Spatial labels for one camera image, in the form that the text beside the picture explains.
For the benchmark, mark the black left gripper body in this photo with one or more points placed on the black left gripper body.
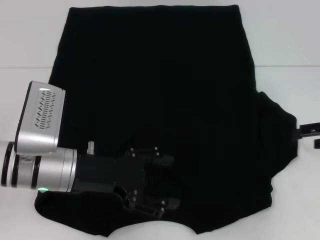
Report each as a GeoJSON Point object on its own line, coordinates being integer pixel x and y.
{"type": "Point", "coordinates": [105, 172]}

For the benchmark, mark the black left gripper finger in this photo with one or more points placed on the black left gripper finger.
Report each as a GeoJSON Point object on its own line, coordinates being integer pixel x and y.
{"type": "Point", "coordinates": [172, 204]}
{"type": "Point", "coordinates": [166, 161]}

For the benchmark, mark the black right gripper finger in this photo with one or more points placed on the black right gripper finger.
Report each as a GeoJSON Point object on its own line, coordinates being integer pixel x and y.
{"type": "Point", "coordinates": [317, 144]}
{"type": "Point", "coordinates": [310, 130]}

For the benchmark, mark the black shirt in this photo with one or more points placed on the black shirt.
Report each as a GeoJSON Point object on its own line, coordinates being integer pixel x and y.
{"type": "Point", "coordinates": [162, 75]}

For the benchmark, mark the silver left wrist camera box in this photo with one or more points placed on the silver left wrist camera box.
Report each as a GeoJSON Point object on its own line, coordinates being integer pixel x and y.
{"type": "Point", "coordinates": [37, 135]}

